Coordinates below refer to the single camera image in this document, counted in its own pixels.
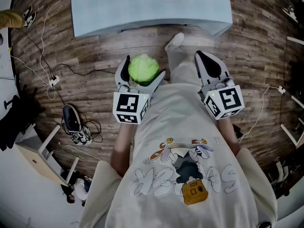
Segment spare hand-held gripper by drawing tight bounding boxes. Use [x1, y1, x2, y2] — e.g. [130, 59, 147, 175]
[61, 104, 93, 146]

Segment thin white cable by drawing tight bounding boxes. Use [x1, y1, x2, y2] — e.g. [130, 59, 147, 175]
[238, 85, 280, 144]

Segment white shoe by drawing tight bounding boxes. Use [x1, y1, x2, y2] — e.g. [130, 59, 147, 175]
[164, 32, 185, 51]

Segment light wooden desk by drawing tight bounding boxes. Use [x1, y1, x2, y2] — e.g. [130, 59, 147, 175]
[15, 141, 70, 187]

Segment tangled black cables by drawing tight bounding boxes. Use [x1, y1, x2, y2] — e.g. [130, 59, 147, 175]
[79, 112, 104, 143]

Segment long white cable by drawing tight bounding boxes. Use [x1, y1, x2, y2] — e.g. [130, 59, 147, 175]
[10, 0, 67, 101]

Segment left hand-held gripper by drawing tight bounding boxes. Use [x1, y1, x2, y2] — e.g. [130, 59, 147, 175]
[112, 55, 167, 125]

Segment black office chair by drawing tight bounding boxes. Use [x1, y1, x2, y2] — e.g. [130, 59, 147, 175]
[0, 84, 46, 152]

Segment table with light blue cloth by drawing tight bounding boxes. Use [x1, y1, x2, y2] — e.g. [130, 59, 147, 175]
[70, 0, 233, 38]

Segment black and white sneaker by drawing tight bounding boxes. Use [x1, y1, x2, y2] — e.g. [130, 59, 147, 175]
[282, 5, 299, 23]

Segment cream printed t-shirt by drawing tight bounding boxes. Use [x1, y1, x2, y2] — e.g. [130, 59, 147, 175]
[79, 82, 278, 228]

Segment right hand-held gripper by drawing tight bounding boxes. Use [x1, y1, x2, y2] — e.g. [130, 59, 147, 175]
[194, 50, 245, 121]

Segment white table leg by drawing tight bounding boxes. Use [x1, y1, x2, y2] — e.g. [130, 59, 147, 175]
[65, 156, 80, 186]
[38, 124, 61, 154]

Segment cream trousers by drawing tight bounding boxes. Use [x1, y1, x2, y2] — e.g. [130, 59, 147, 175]
[165, 41, 203, 86]

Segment person's right forearm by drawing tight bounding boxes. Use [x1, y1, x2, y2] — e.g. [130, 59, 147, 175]
[217, 116, 241, 156]

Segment long black cable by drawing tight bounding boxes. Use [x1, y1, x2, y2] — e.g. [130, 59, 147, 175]
[51, 63, 116, 80]

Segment person's left forearm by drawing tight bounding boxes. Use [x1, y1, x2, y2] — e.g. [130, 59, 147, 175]
[110, 121, 135, 178]

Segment green cabbage ball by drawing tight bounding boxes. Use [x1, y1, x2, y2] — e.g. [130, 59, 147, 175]
[128, 54, 160, 86]

